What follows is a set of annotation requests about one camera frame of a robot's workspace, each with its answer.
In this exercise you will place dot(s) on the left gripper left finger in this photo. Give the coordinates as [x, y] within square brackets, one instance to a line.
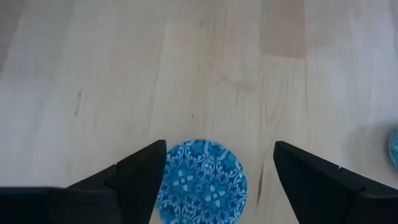
[124, 193]

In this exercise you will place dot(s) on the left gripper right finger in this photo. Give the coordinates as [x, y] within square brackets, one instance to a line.
[320, 193]

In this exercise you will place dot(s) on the dark blue patterned tin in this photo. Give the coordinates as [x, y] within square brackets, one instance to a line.
[202, 186]

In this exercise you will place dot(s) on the teal patterned tin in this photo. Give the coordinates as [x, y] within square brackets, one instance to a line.
[394, 149]

